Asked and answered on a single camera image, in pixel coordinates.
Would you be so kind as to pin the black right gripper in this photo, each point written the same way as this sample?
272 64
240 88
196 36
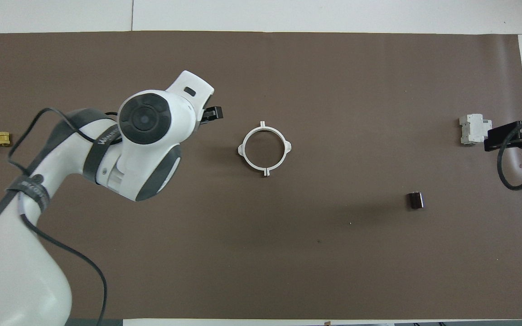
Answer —
521 136

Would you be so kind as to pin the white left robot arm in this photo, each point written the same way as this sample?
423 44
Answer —
143 136

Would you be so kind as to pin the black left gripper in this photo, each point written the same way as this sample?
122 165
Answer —
212 114

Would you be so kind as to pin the grey circuit breaker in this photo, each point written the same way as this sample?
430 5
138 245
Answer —
471 130

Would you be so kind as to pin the brown table mat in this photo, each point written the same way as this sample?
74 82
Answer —
333 253

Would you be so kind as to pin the dark brown short cylinder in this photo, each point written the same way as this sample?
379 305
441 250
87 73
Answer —
415 200

